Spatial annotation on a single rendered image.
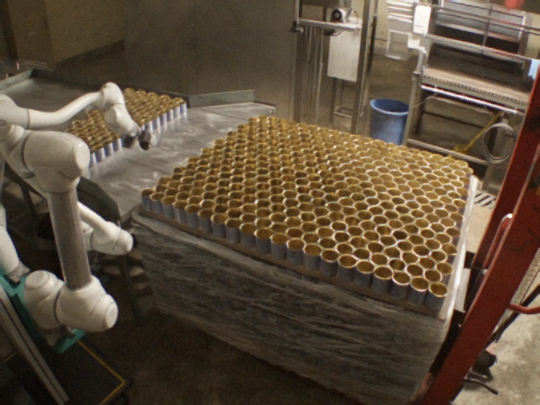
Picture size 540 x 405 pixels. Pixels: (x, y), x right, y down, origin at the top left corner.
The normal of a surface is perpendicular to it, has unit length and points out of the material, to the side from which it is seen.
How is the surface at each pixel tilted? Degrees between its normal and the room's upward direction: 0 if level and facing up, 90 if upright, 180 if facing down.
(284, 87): 90
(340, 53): 90
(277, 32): 90
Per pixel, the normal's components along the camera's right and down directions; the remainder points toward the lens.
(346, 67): -0.47, 0.48
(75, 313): -0.11, 0.35
